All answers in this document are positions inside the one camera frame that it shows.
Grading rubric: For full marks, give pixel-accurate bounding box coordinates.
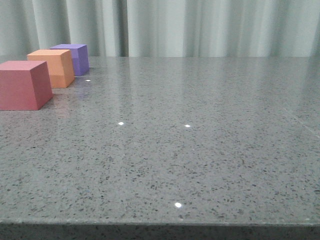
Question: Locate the orange foam cube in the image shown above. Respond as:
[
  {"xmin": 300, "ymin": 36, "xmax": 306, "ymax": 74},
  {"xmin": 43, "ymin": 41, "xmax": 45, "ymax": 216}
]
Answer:
[{"xmin": 27, "ymin": 49, "xmax": 75, "ymax": 88}]

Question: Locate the pale grey-green curtain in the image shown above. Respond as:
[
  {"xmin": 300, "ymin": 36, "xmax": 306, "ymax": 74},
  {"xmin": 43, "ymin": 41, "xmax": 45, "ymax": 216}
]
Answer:
[{"xmin": 0, "ymin": 0, "xmax": 320, "ymax": 57}]

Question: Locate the purple foam cube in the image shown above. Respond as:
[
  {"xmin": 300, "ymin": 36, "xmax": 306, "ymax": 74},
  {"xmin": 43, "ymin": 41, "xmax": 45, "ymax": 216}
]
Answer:
[{"xmin": 49, "ymin": 44, "xmax": 90, "ymax": 76}]

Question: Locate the red foam cube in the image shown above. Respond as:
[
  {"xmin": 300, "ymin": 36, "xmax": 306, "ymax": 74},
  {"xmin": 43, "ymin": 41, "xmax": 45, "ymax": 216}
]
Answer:
[{"xmin": 0, "ymin": 60, "xmax": 53, "ymax": 111}]

